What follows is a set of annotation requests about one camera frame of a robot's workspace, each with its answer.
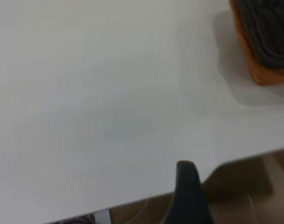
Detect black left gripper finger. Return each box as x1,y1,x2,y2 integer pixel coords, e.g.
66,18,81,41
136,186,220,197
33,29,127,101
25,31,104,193
163,160,215,224

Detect orange wicker basket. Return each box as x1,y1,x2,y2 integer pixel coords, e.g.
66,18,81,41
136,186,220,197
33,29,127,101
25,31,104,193
228,0,284,86

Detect white table leg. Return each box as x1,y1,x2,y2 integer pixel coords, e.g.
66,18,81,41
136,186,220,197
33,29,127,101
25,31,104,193
94,209,111,224

